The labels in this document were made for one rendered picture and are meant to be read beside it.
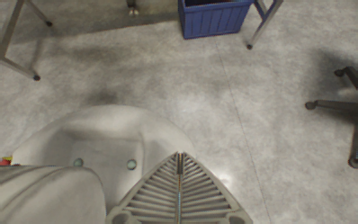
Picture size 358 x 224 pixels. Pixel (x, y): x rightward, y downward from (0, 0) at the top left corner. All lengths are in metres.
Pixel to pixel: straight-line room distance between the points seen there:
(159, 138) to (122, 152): 0.14
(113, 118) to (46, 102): 0.76
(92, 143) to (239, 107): 0.72
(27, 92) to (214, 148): 1.21
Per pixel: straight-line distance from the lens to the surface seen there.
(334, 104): 1.05
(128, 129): 0.39
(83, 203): 0.22
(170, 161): 0.16
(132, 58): 1.00
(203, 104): 0.78
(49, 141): 0.50
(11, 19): 1.32
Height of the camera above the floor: 0.71
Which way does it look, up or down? 72 degrees down
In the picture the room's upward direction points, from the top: 4 degrees counter-clockwise
